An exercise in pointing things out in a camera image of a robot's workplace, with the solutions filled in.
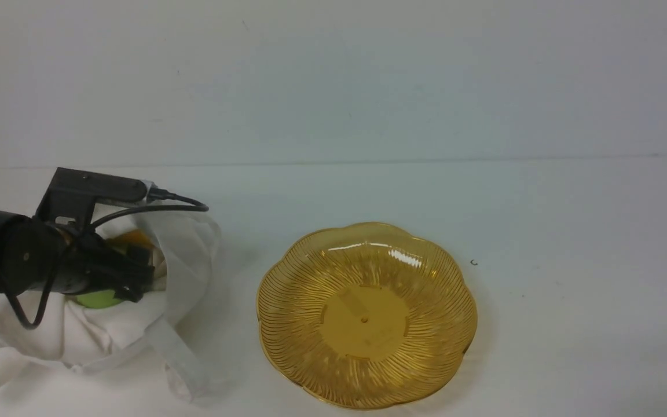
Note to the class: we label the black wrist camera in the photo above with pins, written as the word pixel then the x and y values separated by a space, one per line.
pixel 72 195

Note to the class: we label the green apple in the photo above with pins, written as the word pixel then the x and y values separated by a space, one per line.
pixel 102 295

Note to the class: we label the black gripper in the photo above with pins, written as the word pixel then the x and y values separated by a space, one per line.
pixel 123 265

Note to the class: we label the amber plastic plate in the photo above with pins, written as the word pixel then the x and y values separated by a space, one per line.
pixel 366 316

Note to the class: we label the yellow banana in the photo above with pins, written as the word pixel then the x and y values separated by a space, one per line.
pixel 131 238

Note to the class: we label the white cloth bag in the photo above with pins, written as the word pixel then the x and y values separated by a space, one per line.
pixel 49 328

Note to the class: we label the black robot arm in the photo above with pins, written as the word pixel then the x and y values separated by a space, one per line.
pixel 30 250

